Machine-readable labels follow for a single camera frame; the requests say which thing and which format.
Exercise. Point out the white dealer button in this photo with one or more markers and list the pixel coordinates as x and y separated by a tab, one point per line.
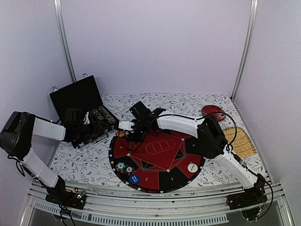
192	168

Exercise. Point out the round red black poker mat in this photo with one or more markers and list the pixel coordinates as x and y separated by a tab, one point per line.
161	160

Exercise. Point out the right aluminium frame post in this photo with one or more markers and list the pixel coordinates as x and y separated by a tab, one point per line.
246	48

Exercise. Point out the poker chip stack teal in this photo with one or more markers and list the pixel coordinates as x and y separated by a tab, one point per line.
121	167

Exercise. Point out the aluminium frame post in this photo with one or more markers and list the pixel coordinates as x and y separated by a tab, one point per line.
63	38
246	48

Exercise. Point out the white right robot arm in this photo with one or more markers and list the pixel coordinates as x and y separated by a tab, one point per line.
211	140

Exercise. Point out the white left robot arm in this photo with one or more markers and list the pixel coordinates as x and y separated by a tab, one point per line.
22	130

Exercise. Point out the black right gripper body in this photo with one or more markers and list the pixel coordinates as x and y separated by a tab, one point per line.
142	128

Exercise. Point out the black poker chip case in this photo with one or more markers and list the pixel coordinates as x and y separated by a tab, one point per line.
71	103

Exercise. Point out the blue small blind button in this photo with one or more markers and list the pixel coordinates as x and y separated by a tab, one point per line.
134	179

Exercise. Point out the orange big blind button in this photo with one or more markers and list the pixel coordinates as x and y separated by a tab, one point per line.
120	133

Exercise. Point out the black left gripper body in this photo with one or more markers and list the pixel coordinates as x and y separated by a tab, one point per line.
91	132

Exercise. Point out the poker chip stack red top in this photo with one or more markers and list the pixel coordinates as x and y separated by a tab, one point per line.
129	170

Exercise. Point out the poker chip row right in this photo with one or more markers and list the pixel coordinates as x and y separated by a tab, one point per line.
103	115

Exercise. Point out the left aluminium frame post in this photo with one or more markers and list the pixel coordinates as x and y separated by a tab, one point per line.
63	38

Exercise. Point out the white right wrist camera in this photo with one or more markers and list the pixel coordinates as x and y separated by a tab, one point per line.
126	125

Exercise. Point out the woven bamboo tray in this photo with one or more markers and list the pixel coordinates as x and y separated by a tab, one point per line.
242	144

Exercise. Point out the red floral round plate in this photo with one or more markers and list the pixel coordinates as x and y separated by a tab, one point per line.
216	111

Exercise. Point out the floral table cloth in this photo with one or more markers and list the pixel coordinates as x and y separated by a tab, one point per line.
90	164

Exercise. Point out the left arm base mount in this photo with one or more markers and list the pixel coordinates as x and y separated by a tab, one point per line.
75	198

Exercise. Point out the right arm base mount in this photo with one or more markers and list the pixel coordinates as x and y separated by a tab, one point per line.
248	198

